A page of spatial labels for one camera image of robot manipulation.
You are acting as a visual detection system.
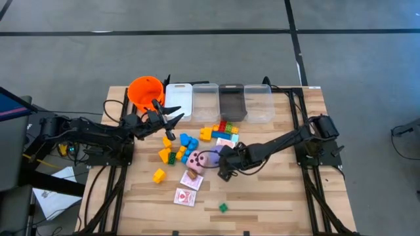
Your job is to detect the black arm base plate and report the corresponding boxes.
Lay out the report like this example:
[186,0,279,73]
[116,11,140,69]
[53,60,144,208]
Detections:
[85,140,135,167]
[294,140,343,167]

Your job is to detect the long blue studded block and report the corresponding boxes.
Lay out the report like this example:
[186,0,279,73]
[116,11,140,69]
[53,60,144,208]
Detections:
[180,138,200,164]

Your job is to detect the purple foam dice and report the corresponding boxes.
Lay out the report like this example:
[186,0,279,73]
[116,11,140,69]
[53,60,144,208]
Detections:
[209,145,224,167]

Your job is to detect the long blue plate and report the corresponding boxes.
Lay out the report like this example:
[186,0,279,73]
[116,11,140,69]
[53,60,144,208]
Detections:
[211,130,232,140]

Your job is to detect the monitor with blue screen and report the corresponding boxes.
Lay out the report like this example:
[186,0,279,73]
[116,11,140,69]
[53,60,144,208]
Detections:
[0,85,39,123]

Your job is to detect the blue clover-shaped toy block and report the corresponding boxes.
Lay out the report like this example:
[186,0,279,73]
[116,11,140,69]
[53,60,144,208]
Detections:
[179,132,193,147]

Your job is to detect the black floor beam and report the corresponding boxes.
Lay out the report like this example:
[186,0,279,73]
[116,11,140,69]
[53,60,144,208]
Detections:
[18,168,87,198]

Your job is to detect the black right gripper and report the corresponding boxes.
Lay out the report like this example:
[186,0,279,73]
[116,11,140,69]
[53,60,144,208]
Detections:
[211,141,263,182]

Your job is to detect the black aluminium frame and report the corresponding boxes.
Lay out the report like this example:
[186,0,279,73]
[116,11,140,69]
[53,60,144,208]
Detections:
[77,85,138,236]
[272,85,360,236]

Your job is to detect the dark grey plastic bin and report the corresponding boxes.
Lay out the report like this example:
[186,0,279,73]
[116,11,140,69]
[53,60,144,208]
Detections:
[218,83,248,123]

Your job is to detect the white plastic bin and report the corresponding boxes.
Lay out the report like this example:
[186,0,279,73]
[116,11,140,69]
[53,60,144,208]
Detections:
[164,83,194,123]

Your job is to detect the yellow L-shaped toy block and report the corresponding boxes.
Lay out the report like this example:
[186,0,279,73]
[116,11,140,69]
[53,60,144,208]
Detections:
[157,147,172,165]

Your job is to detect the red white playing card box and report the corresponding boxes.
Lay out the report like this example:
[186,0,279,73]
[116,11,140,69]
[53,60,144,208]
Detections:
[215,137,237,150]
[179,169,204,191]

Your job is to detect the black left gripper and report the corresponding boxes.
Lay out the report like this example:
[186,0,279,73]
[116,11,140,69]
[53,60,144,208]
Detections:
[133,99,186,142]

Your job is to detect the orange plastic bucket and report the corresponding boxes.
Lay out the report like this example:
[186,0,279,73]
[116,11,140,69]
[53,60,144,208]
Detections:
[127,75,165,114]

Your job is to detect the card box with heart print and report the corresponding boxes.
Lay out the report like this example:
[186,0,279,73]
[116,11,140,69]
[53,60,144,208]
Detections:
[173,187,198,208]

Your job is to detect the large yellow toy block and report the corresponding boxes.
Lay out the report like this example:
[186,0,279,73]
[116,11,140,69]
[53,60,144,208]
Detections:
[152,168,167,184]

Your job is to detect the clear plastic bin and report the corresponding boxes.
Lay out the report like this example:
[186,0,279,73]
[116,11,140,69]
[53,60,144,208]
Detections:
[243,83,276,124]
[192,83,220,123]

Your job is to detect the white paper sheet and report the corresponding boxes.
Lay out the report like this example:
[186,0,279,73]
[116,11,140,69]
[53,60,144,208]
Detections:
[31,166,82,221]

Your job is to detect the pink foam dice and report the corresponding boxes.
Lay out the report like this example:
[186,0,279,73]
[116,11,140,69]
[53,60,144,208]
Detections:
[186,149,209,175]

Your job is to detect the dark grey cabinet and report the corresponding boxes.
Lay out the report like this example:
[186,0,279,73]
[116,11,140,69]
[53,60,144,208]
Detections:
[0,94,33,193]

